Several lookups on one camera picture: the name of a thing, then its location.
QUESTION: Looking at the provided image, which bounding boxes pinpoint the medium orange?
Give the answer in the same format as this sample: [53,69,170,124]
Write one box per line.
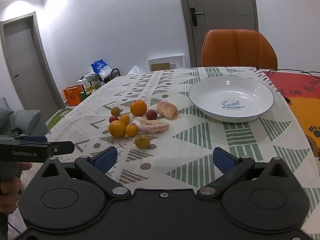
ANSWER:
[108,120,126,139]

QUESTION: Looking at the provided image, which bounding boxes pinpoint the small tangerine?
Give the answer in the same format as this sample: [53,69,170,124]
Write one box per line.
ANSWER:
[126,124,138,138]
[119,115,130,125]

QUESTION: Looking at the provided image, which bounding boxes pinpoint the small red plum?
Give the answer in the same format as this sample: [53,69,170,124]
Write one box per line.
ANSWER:
[108,116,119,124]

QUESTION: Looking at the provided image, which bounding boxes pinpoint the yellow-green round fruit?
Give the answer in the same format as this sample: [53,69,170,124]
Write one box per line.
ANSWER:
[135,134,150,149]

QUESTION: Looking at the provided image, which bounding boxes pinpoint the olive green round fruit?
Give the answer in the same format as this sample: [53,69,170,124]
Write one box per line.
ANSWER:
[111,107,121,116]

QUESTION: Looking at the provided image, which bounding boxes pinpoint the peeled pomelo segment front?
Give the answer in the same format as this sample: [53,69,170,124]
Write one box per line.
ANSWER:
[131,116,169,135]

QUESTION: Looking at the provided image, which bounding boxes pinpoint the peeled pomelo segment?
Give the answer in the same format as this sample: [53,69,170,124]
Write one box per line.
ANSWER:
[131,116,169,135]
[156,101,178,120]

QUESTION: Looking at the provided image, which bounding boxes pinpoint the large orange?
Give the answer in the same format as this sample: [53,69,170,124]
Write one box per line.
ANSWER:
[130,100,148,116]

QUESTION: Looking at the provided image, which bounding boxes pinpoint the dark red plum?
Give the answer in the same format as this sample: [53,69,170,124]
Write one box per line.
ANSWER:
[145,109,157,120]

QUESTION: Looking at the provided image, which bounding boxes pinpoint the peeled pomelo segment back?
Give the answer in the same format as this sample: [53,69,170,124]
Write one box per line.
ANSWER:
[156,101,178,120]

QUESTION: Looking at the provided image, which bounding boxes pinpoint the person's left hand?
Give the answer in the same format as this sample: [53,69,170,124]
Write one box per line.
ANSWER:
[0,176,22,215]

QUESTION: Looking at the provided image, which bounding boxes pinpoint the grey sofa cushion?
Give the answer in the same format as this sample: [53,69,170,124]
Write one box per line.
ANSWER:
[1,97,41,135]

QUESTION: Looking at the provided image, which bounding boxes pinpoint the green leaf rug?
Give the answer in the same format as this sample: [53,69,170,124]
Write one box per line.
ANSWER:
[46,107,72,131]

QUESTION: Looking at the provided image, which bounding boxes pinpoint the white enamel plate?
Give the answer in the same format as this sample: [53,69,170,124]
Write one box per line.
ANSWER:
[188,75,274,123]

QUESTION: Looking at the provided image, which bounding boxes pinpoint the patterned tablecloth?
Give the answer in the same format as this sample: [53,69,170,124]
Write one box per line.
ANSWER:
[47,67,319,232]

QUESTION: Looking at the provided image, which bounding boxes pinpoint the orange paper bag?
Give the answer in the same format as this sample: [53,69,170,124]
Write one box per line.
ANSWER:
[63,85,83,106]

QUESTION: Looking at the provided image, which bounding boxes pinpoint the black metal rack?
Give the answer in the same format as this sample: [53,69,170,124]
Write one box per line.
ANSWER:
[78,68,120,97]

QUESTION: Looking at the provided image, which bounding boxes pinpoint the grey side door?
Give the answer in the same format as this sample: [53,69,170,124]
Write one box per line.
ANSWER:
[1,12,65,120]

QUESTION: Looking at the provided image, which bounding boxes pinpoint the blue white plastic bag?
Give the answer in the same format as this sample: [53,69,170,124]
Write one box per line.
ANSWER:
[91,60,112,80]

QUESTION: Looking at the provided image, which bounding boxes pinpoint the translucent plastic bag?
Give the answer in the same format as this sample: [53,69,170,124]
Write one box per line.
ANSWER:
[127,66,145,75]

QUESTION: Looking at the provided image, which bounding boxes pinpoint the red cartoon mat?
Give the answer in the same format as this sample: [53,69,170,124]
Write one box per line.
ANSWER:
[264,69,319,157]

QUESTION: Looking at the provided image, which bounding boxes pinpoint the orange leather chair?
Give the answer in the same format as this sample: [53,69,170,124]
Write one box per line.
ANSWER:
[201,29,278,70]

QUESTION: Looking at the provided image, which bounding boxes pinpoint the grey entrance door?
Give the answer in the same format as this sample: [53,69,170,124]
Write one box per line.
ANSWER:
[181,0,259,67]

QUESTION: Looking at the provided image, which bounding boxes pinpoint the black cable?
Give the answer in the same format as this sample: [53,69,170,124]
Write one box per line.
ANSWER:
[255,66,320,105]

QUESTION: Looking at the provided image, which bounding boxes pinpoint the black door lock handle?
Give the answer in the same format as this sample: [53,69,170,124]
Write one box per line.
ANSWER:
[190,7,204,27]

